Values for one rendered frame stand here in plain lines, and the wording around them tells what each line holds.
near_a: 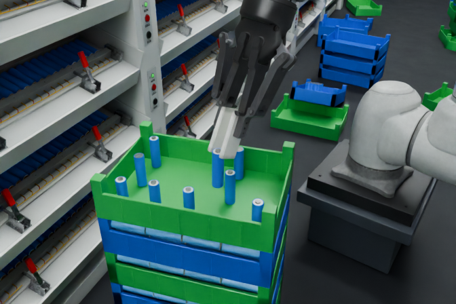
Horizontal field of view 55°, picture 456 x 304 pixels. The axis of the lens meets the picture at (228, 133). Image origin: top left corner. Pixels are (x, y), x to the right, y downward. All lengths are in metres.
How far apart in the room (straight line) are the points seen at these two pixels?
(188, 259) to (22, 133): 0.40
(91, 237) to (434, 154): 0.87
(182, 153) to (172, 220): 0.20
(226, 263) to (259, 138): 1.18
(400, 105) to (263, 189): 0.50
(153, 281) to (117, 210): 0.16
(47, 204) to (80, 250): 0.20
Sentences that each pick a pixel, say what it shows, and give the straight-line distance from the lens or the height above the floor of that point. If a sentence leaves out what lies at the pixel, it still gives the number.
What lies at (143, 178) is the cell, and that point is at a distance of 0.81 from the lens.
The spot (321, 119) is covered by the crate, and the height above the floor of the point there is 0.00.
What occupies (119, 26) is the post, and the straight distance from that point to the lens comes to 1.14.
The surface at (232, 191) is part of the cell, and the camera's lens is 0.75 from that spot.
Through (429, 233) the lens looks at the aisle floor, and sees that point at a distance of 1.55.
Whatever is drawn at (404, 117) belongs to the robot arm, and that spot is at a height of 0.46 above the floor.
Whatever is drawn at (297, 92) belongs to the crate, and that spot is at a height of 0.13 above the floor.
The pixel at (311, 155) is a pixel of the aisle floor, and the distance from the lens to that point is 1.79.
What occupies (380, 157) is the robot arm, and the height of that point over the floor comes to 0.33.
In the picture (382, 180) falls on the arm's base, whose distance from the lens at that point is 1.26.
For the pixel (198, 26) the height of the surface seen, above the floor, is 0.55.
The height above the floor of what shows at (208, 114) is 0.18.
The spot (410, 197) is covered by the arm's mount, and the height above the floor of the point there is 0.23.
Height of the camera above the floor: 0.98
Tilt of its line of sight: 31 degrees down
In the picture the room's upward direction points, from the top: straight up
